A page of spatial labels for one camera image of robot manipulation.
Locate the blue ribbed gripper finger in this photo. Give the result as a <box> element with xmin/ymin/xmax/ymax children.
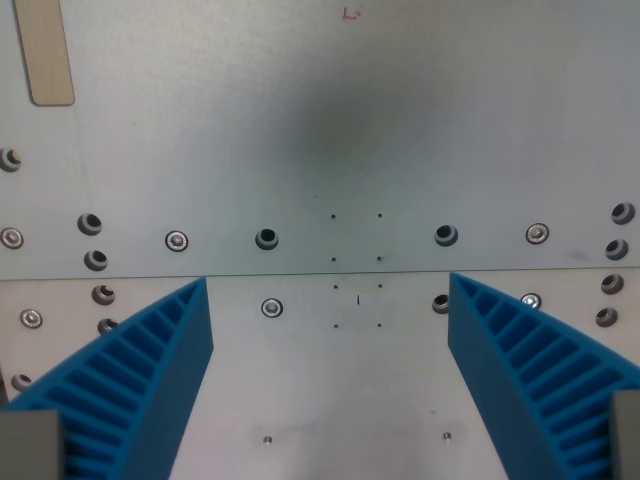
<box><xmin>447</xmin><ymin>272</ymin><xmax>640</xmax><ymax>480</ymax></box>
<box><xmin>0</xmin><ymin>277</ymin><xmax>215</xmax><ymax>480</ymax></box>

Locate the beige rounded wooden strip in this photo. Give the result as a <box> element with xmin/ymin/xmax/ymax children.
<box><xmin>13</xmin><ymin>0</ymin><xmax>76</xmax><ymax>107</ymax></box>

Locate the grey aluminium base plate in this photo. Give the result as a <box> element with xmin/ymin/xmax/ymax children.
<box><xmin>0</xmin><ymin>272</ymin><xmax>640</xmax><ymax>480</ymax></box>
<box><xmin>0</xmin><ymin>0</ymin><xmax>640</xmax><ymax>280</ymax></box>

